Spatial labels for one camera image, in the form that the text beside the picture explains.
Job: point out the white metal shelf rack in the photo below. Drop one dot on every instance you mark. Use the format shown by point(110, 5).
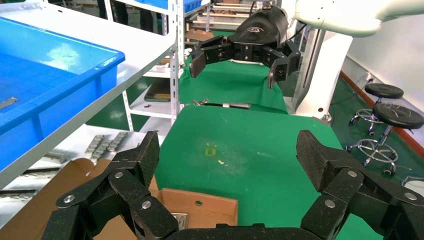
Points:
point(139, 43)

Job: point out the notched grey metal strip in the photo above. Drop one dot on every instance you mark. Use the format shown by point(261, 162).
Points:
point(118, 140)
point(94, 145)
point(105, 149)

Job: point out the grey metal part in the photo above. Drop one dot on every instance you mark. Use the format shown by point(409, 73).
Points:
point(41, 171)
point(56, 158)

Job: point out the grey tape piece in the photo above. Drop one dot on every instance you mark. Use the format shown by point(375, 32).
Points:
point(8, 102)

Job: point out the person in dark trousers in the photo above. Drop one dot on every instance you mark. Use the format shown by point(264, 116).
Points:
point(146, 16)
point(120, 11)

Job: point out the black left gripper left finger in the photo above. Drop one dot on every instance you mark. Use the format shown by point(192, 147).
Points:
point(145, 155)

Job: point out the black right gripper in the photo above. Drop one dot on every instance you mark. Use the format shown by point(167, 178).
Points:
point(258, 33)

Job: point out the black round stool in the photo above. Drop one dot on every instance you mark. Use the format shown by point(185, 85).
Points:
point(397, 115)
point(384, 90)

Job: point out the white background rack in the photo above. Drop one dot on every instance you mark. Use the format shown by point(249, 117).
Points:
point(150, 8)

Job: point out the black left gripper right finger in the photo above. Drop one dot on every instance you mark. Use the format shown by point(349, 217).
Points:
point(318, 159)

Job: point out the dark metal strip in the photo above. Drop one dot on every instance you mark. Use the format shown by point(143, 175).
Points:
point(18, 194)

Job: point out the blue plastic bin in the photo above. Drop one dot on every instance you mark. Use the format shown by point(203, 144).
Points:
point(165, 3)

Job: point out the wooden slat frame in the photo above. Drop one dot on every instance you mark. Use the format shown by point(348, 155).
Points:
point(225, 15)

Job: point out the blue plastic tray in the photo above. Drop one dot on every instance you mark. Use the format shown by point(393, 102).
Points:
point(49, 82)

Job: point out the brown cardboard box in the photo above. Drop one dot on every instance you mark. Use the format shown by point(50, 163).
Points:
point(205, 208)

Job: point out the brown cardboard piece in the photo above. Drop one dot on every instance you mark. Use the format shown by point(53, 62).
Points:
point(198, 34)

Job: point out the silver metal shield plate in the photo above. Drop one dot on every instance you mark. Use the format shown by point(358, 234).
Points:
point(180, 221)

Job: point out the white wall socket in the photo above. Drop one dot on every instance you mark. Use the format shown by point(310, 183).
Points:
point(369, 76)

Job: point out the white paper scrap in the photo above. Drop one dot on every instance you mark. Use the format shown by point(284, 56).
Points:
point(221, 162)

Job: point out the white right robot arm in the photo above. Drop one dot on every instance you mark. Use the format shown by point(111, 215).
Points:
point(344, 16)

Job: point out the white robot torso column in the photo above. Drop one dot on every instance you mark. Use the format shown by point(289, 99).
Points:
point(324, 73)

